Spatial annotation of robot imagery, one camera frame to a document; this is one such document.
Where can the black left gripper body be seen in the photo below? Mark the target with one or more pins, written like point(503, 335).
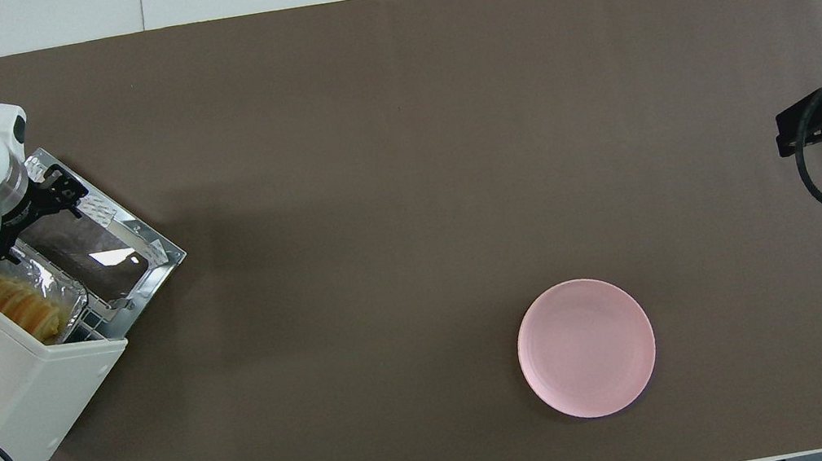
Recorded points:
point(28, 210)

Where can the sliced yellow bread loaf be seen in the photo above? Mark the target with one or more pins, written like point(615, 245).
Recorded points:
point(19, 305)

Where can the aluminium foil tray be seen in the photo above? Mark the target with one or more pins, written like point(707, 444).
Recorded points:
point(71, 297)

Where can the glass oven door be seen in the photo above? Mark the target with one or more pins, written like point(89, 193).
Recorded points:
point(109, 253)

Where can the pink round plate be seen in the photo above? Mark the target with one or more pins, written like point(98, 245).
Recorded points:
point(586, 348)

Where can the brown table mat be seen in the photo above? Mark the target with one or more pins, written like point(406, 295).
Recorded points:
point(403, 182)

